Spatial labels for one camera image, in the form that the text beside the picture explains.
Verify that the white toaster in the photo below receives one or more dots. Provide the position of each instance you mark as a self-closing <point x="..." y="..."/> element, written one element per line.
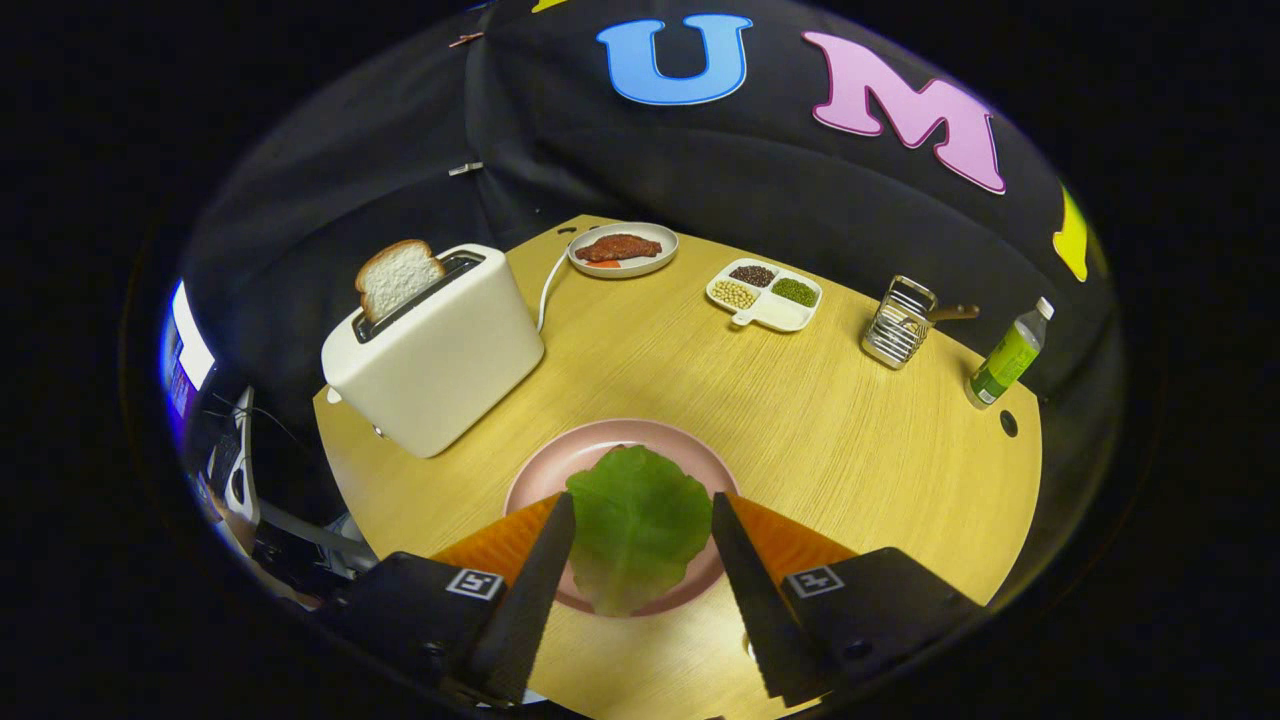
<point x="440" y="360"/>

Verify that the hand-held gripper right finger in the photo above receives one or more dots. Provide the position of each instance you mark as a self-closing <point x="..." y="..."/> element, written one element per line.
<point x="755" y="590"/>

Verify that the copper cloth clip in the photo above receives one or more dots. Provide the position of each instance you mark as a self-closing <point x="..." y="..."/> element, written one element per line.
<point x="465" y="40"/>

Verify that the green lettuce leaf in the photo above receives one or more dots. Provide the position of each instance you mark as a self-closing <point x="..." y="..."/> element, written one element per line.
<point x="635" y="520"/>

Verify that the heap of yellow soybeans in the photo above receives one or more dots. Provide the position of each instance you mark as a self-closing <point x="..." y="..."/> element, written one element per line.
<point x="735" y="294"/>

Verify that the grey round plate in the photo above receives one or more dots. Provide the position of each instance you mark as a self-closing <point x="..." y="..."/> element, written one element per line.
<point x="665" y="245"/>

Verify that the brown meat slice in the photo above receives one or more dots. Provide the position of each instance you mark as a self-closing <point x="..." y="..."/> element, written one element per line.
<point x="618" y="247"/>

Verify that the silver cloth clip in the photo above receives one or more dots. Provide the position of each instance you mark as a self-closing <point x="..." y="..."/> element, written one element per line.
<point x="465" y="168"/>

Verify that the computer monitor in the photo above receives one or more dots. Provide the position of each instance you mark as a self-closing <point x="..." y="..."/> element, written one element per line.
<point x="190" y="345"/>

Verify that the heap of dark beans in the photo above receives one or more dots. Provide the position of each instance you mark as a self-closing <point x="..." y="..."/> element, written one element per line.
<point x="752" y="275"/>

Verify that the green label plastic bottle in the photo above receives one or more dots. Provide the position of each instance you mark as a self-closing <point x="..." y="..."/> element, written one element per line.
<point x="1005" y="360"/>

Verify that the black backdrop cloth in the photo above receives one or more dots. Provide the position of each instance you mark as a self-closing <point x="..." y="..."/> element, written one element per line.
<point x="780" y="190"/>

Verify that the white divided dish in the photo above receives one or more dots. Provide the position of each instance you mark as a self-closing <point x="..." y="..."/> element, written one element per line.
<point x="785" y="314"/>

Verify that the pink round plate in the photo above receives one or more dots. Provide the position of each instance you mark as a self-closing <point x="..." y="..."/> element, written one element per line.
<point x="580" y="450"/>

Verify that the toasted bread slice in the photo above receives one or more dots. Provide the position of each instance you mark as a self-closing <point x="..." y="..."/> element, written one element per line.
<point x="398" y="278"/>

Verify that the heap of green beans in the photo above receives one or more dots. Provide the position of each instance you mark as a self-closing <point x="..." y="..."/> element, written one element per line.
<point x="794" y="291"/>

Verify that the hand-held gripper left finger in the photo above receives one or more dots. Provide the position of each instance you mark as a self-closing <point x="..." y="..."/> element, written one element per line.
<point x="535" y="590"/>

